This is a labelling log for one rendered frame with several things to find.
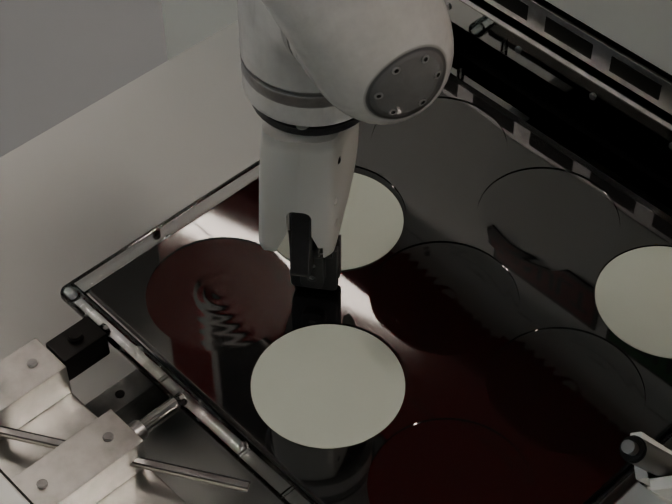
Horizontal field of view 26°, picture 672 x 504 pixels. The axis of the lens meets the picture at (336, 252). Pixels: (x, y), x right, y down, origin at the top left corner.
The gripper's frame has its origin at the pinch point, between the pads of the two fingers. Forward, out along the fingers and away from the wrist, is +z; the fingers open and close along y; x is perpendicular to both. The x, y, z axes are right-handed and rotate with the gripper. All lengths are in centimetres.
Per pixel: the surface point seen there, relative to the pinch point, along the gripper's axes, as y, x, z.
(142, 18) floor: -133, -58, 93
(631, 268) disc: -5.4, 21.2, 2.6
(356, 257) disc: -2.9, 2.3, 2.5
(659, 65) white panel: -17.9, 21.5, -5.3
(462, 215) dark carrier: -8.3, 9.1, 2.6
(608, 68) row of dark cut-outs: -19.9, 18.2, -2.8
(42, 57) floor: -120, -72, 93
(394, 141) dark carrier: -15.2, 3.1, 2.6
